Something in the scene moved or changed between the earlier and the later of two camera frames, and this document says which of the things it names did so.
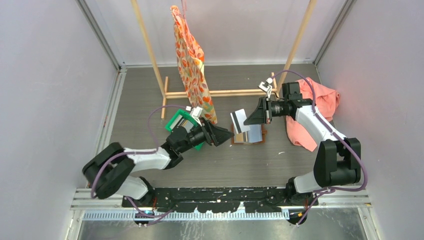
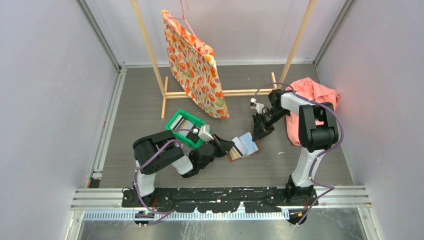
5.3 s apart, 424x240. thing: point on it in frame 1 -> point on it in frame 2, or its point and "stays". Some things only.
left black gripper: x=214 y=135 -> x=224 y=146
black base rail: x=215 y=199 stays
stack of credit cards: x=181 y=122 stays
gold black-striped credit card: x=239 y=137 -> x=235 y=153
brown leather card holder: x=264 y=132 -> x=244 y=146
